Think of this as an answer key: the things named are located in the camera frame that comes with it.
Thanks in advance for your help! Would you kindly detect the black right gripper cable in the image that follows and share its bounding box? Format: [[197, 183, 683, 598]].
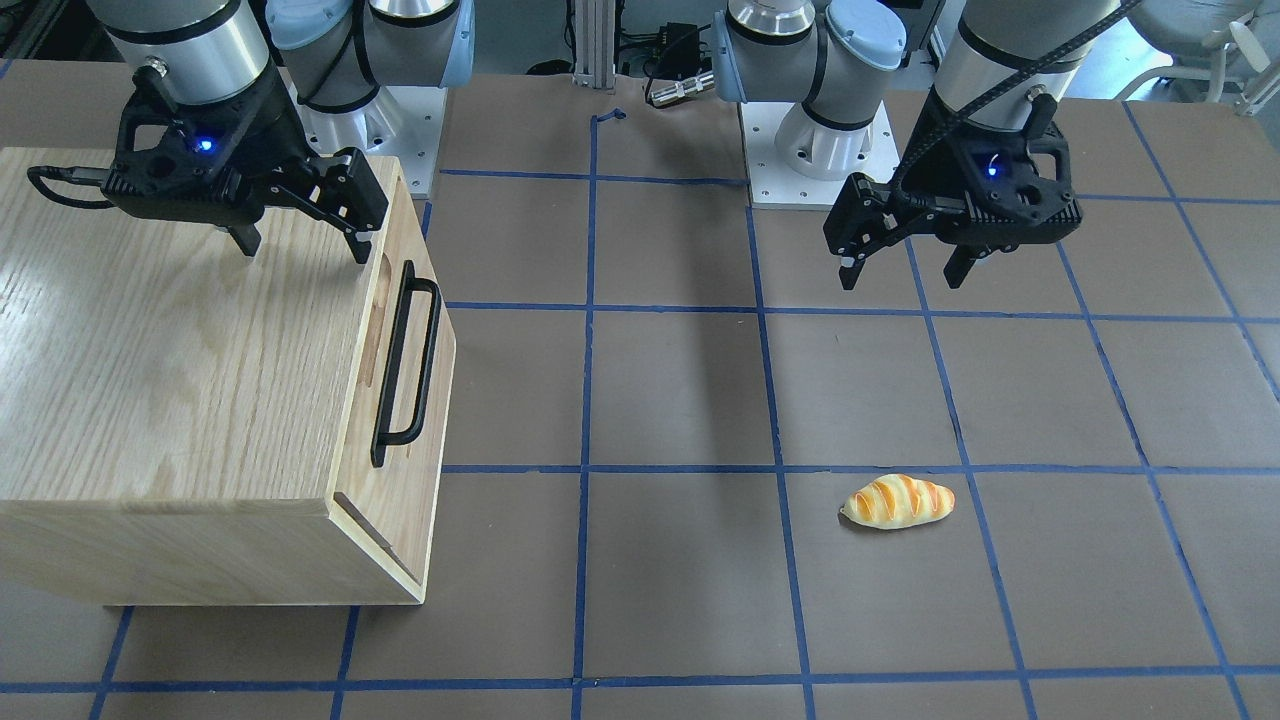
[[27, 165, 125, 211]]

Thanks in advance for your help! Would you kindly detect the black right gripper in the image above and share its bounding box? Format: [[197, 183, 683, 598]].
[[102, 61, 389, 265]]

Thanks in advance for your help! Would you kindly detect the black braided cable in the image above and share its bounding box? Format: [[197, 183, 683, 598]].
[[890, 0, 1140, 196]]

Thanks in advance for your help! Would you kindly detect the aluminium frame post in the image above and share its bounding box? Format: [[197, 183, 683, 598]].
[[570, 0, 620, 94]]

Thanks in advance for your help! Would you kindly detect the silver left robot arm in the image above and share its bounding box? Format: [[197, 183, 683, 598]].
[[710, 1, 1135, 290]]

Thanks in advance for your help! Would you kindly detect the black metal drawer handle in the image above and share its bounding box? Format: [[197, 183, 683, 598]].
[[370, 260, 443, 469]]

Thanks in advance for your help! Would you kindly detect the light wooden drawer cabinet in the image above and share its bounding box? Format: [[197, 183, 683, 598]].
[[0, 147, 458, 607]]

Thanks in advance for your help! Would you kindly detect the striped bread roll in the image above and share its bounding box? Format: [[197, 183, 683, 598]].
[[838, 473, 956, 530]]

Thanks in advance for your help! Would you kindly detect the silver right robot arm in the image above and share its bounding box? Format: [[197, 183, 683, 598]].
[[65, 1, 475, 264]]

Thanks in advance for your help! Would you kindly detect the wooden drawer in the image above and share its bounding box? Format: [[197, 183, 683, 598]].
[[333, 158, 457, 605]]

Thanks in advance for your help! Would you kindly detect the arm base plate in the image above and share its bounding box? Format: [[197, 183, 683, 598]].
[[739, 102, 899, 211], [298, 86, 449, 200]]

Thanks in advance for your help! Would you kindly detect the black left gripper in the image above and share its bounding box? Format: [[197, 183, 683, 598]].
[[823, 94, 1083, 291]]

